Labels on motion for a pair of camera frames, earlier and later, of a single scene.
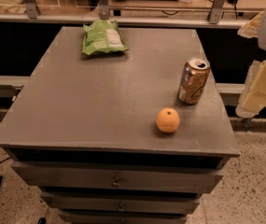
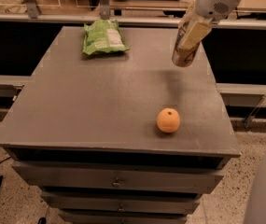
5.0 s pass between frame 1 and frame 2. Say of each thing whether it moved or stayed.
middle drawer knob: stayed
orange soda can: moved
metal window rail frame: stayed
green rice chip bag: stayed
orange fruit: stayed
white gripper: moved
